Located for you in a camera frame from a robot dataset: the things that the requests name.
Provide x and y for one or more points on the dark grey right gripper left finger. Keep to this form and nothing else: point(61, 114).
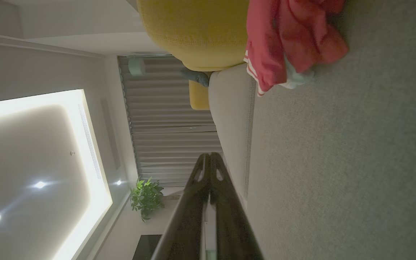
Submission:
point(186, 224)

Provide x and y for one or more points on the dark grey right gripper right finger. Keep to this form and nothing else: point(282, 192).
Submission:
point(231, 224)

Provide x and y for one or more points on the red shorts with white waistband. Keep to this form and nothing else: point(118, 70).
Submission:
point(294, 32)

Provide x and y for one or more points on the green leafy house plant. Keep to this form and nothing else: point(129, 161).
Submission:
point(146, 198)

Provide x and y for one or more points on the grey pleated curtain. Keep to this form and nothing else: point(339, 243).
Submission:
point(168, 130)

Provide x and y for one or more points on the grey sofa seat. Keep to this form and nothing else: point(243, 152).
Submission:
point(338, 162)

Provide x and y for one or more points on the yellow sofa armrest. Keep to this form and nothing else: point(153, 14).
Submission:
point(199, 95)

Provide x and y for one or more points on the dark blue cushion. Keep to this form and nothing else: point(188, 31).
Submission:
point(197, 76)

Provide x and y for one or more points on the teal lamp shade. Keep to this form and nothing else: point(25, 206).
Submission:
point(136, 66)

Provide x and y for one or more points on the yellow sofa backrest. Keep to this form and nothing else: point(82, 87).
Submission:
point(193, 32)

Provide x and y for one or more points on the black wall television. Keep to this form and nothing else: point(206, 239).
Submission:
point(148, 249)

